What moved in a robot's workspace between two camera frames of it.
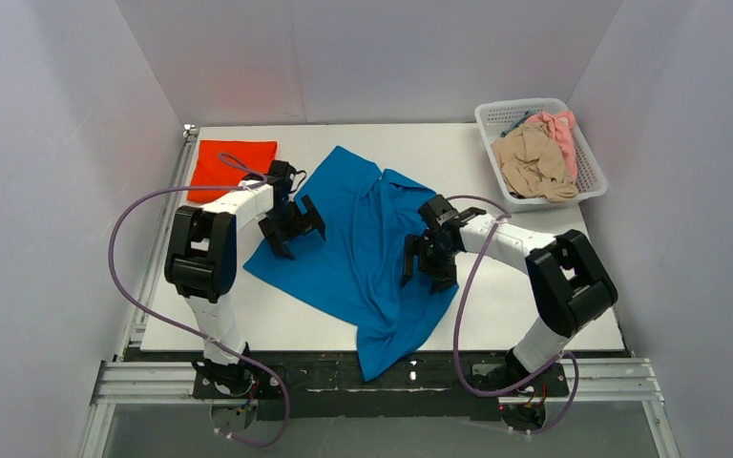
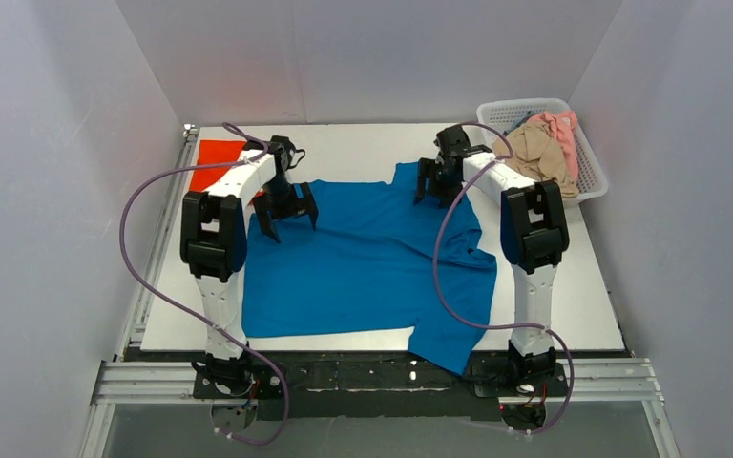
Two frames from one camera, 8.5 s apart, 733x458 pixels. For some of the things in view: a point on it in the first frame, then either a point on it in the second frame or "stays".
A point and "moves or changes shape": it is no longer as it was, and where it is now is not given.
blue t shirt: x=350 y=276 moves or changes shape
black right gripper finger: x=444 y=276 → x=446 y=196
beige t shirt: x=532 y=163 stays
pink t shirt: x=561 y=128 stays
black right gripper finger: x=411 y=243 → x=426 y=169
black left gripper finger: x=313 y=218 → x=309 y=204
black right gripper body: x=430 y=251 → x=436 y=173
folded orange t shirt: x=210 y=169 stays
